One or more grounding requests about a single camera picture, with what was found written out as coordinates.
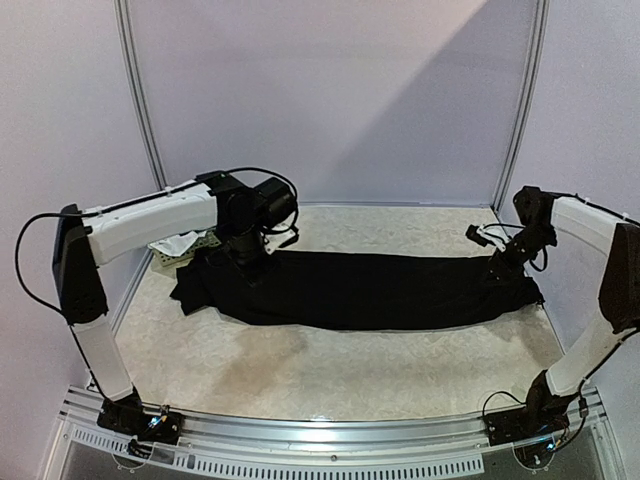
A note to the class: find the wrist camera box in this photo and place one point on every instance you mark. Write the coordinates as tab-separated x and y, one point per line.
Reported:
483	237
278	201

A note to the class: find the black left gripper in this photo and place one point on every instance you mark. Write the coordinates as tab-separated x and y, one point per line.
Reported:
258	276

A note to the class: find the black trousers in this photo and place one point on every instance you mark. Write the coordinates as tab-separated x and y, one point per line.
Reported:
352	291

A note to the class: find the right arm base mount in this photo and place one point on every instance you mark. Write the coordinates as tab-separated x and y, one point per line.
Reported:
540	426

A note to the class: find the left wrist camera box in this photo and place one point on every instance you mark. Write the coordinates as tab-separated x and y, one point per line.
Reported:
278	201

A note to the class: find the right aluminium corner post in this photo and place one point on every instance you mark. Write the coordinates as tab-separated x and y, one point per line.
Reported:
525	99

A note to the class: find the aluminium corner post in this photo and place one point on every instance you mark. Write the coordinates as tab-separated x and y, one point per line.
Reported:
137	91
525	99

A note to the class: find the aluminium front rail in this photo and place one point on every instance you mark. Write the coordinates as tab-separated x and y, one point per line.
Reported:
225	447

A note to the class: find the left aluminium corner post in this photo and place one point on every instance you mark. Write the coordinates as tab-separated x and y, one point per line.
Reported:
137	91

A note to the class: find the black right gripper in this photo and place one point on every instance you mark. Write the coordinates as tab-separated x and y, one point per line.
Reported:
501	265

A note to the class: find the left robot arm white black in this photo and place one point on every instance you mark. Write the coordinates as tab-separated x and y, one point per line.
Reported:
240	216

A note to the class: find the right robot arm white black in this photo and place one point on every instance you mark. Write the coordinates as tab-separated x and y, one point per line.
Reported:
614	239

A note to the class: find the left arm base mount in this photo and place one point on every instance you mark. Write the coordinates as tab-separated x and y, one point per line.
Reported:
129	417

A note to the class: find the cream perforated plastic basket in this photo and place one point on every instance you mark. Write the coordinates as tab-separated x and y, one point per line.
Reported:
162	262

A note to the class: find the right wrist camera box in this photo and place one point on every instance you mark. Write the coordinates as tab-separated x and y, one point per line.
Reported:
483	237

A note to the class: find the white garment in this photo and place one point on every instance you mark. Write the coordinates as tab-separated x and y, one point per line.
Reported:
175	246

